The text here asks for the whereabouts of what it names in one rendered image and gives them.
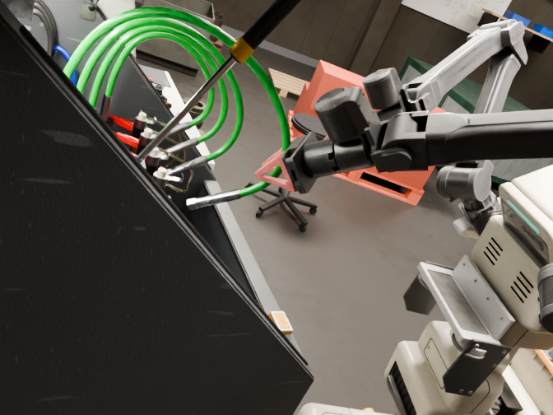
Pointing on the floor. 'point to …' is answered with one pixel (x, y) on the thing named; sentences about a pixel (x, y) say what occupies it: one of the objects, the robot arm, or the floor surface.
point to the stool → (304, 122)
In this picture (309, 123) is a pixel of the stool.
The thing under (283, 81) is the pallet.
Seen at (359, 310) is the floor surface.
